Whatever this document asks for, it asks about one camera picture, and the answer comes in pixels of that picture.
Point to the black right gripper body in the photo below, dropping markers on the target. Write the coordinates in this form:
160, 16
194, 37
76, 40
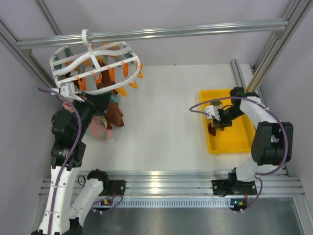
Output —
227, 116

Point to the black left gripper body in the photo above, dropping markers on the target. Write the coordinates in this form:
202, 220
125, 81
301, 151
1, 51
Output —
97, 107

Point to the pink patterned sock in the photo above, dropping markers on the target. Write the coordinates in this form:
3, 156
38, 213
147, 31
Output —
97, 131

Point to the white round clip hanger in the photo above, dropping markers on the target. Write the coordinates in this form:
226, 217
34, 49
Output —
83, 69

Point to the tan brown sock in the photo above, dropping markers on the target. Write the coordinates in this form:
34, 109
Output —
106, 123

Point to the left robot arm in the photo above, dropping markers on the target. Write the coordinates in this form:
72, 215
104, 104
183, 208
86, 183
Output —
64, 216

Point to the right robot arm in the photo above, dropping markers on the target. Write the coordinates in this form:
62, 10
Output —
271, 146

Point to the brown sock on hanger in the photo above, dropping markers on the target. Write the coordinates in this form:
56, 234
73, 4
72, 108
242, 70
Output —
113, 115

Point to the yellow plastic bin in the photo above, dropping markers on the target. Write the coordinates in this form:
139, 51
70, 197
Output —
234, 139

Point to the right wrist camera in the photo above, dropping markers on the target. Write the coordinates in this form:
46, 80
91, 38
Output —
212, 112

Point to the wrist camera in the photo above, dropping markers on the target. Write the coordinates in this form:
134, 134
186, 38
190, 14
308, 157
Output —
212, 112
67, 90

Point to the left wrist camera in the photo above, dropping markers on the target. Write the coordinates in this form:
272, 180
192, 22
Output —
67, 90

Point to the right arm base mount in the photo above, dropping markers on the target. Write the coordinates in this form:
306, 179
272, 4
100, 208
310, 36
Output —
225, 188

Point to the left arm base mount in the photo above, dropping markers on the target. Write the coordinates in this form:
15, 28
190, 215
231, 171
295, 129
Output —
117, 187

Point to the aluminium top rail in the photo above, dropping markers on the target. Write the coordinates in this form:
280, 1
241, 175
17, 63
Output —
155, 33

